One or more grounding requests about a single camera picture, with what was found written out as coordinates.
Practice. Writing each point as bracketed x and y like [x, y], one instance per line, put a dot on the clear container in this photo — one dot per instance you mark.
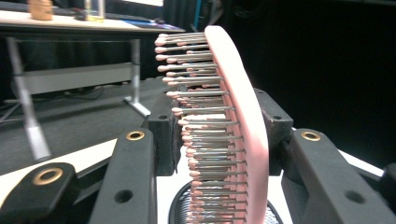
[95, 11]

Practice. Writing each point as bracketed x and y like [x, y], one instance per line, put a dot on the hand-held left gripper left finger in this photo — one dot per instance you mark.
[130, 174]

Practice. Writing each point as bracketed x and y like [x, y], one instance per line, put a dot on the pink hairbrush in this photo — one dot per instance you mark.
[243, 93]

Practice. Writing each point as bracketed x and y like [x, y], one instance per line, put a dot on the grey metal desk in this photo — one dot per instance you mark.
[77, 77]

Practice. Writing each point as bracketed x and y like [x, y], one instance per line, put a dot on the brown object on desk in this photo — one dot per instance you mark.
[40, 9]

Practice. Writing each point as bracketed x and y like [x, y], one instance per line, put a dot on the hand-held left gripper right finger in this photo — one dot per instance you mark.
[323, 174]

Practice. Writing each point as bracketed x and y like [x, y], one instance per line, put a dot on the black mesh pen holder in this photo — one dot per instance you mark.
[176, 209]

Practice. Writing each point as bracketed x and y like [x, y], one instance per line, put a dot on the dark blue desk mat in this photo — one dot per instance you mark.
[149, 24]

